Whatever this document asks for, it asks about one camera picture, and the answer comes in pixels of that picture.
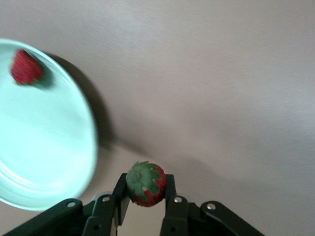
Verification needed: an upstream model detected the red strawberry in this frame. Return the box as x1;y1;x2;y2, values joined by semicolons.
10;49;45;86
125;161;167;207

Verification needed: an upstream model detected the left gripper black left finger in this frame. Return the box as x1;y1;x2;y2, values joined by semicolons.
2;173;131;236

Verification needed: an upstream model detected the mint green round plate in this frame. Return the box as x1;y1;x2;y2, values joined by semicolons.
0;38;99;211

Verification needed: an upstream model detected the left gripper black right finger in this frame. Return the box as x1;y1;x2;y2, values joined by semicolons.
159;174;265;236

